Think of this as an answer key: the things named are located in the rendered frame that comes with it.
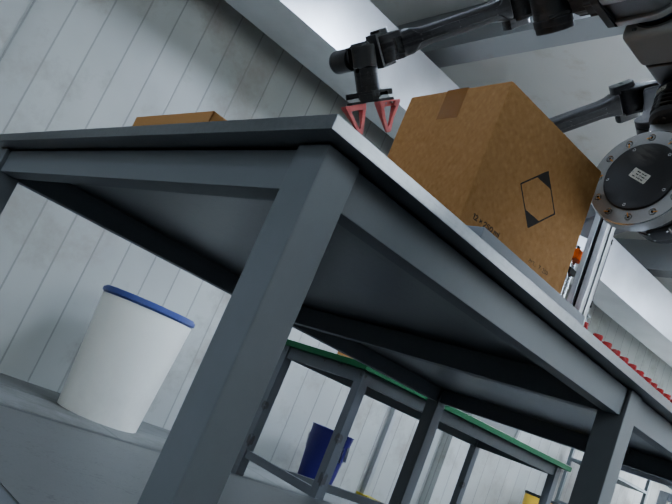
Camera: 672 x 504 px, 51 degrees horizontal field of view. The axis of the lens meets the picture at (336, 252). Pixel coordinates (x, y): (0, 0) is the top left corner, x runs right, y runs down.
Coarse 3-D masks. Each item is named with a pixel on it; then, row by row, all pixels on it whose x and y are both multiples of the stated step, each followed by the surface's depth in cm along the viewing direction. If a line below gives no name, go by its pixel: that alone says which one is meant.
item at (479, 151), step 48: (432, 96) 128; (480, 96) 118; (432, 144) 121; (480, 144) 112; (528, 144) 117; (432, 192) 115; (480, 192) 110; (528, 192) 118; (576, 192) 126; (528, 240) 118; (576, 240) 127
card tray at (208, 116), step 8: (200, 112) 110; (208, 112) 108; (136, 120) 126; (144, 120) 123; (152, 120) 121; (160, 120) 119; (168, 120) 117; (176, 120) 114; (184, 120) 113; (192, 120) 111; (200, 120) 109; (208, 120) 107; (216, 120) 108; (224, 120) 109
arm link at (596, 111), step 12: (624, 84) 200; (612, 96) 202; (588, 108) 202; (600, 108) 202; (612, 108) 202; (552, 120) 204; (564, 120) 203; (576, 120) 203; (588, 120) 203; (624, 120) 204; (564, 132) 204
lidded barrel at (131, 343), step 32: (96, 320) 398; (128, 320) 390; (160, 320) 395; (96, 352) 389; (128, 352) 388; (160, 352) 398; (64, 384) 399; (96, 384) 384; (128, 384) 388; (160, 384) 410; (96, 416) 382; (128, 416) 392
